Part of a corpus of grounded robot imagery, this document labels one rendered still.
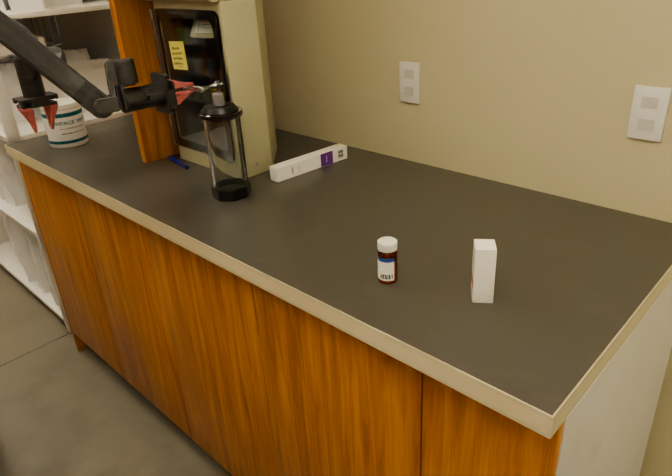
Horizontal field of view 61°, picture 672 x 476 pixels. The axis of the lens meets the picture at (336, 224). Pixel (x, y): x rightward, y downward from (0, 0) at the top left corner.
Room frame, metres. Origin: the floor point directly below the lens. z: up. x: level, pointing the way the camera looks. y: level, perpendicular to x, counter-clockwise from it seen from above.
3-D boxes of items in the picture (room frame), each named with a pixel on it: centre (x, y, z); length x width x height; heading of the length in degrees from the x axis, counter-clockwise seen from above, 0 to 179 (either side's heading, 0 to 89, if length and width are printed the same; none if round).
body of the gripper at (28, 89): (1.59, 0.81, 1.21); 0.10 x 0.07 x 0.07; 135
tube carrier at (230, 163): (1.40, 0.27, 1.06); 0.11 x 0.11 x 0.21
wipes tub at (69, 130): (1.98, 0.93, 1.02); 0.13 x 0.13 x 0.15
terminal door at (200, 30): (1.61, 0.37, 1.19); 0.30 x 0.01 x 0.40; 44
